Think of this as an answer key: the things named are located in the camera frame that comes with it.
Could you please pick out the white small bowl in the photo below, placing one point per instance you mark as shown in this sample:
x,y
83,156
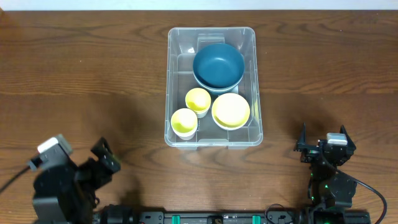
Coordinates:
x,y
229,128

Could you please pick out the dark blue bowl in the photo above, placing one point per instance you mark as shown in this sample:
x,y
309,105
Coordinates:
x,y
220,83
218,58

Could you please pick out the cream cup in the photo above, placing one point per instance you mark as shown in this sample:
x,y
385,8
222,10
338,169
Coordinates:
x,y
201,114

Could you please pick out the yellow small bowl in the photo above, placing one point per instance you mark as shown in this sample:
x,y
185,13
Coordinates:
x,y
230,109

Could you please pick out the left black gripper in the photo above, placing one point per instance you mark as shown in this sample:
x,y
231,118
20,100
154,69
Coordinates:
x,y
104,156

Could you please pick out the yellow cup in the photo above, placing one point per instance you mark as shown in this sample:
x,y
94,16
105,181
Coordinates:
x,y
184,121
198,99

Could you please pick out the clear plastic storage bin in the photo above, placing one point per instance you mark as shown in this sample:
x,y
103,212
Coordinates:
x,y
183,44

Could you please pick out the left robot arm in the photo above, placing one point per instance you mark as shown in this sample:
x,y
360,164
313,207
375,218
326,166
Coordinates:
x,y
64,191

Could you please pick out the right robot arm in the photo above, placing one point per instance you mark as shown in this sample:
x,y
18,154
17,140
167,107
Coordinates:
x,y
330,192

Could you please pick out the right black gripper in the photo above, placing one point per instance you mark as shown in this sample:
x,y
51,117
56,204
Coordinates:
x,y
315,149

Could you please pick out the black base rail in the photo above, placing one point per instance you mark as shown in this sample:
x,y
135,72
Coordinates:
x,y
120,214

